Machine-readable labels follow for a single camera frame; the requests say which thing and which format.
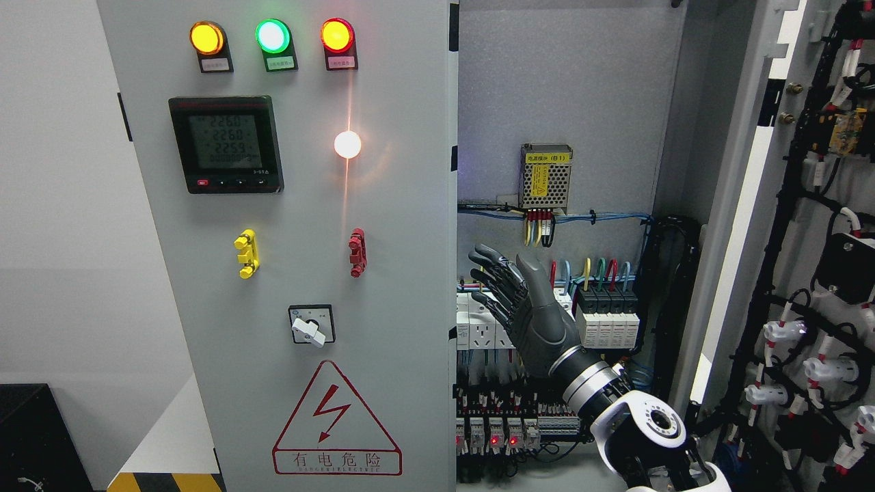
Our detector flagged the black digital power meter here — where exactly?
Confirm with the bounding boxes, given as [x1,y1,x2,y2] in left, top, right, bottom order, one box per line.
[168,94,284,194]

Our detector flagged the yellow indicator lamp left door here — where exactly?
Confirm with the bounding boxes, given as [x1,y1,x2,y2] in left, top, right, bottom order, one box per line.
[189,20,234,74]

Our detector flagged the grey cabinet door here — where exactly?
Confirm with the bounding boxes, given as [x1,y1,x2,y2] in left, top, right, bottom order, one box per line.
[98,1,456,491]
[656,1,873,491]

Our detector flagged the perforated metal power supply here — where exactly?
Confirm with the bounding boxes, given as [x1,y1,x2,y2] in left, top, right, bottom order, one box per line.
[518,143,573,210]

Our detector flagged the black surge protector modules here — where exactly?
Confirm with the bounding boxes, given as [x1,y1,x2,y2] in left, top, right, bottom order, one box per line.
[574,288,640,352]

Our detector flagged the red electric hazard warning sticker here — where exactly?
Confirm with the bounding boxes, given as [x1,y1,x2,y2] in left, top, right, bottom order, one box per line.
[272,360,403,476]

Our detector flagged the red indicator lamp left door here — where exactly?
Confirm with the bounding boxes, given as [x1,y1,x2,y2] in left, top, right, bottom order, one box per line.
[320,18,358,71]

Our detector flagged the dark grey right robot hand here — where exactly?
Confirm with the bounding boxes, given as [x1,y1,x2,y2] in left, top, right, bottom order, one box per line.
[468,244,580,378]

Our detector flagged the red terminal post block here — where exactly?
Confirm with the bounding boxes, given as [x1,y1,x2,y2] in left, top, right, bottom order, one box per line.
[347,228,368,278]

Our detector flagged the white glowing indicator lamp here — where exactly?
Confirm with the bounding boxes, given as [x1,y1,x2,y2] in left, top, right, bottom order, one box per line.
[334,130,362,159]

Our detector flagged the white socket and breaker row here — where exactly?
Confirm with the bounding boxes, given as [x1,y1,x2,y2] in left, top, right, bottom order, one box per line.
[456,290,576,351]

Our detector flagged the black spiral cable loom right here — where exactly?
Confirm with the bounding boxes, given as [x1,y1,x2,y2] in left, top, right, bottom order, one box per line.
[641,216,736,457]

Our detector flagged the lower relay terminal row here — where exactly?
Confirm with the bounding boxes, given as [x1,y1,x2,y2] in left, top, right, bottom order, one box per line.
[451,383,582,456]

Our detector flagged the white rotary selector switch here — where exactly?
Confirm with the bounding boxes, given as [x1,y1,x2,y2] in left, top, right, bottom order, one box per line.
[288,304,336,348]

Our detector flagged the green indicator lamp left door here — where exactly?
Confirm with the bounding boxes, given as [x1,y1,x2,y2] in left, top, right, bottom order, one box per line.
[254,18,298,72]

